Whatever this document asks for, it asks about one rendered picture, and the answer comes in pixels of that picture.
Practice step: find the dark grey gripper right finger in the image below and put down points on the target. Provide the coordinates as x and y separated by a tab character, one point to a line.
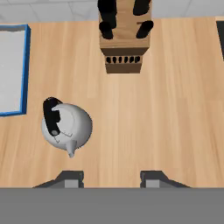
153	177

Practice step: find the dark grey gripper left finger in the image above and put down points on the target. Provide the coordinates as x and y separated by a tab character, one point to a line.
70	177

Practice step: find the blue-rimmed grey tray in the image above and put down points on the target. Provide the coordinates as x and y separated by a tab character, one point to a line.
11	70

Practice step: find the wooden knife block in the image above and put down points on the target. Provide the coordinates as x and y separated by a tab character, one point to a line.
124	46

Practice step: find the black hob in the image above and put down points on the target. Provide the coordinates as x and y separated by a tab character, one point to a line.
220	38

